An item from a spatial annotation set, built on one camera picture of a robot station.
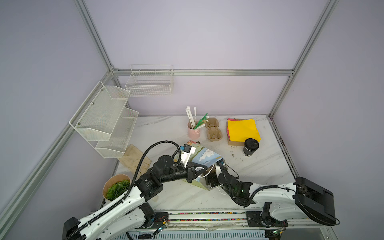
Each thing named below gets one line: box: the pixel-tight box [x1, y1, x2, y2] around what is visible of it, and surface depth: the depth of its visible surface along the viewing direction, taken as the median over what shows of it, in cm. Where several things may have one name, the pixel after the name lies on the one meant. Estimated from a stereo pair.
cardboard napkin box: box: [227, 137, 245, 146], surface depth 104 cm
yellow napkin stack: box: [227, 118, 261, 143], surface depth 110 cm
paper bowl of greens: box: [102, 174, 132, 201], surface depth 76 cm
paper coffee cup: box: [242, 138, 260, 157], surface depth 92 cm
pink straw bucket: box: [187, 121, 201, 140], surface depth 104 cm
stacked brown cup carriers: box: [205, 117, 223, 142], surface depth 109 cm
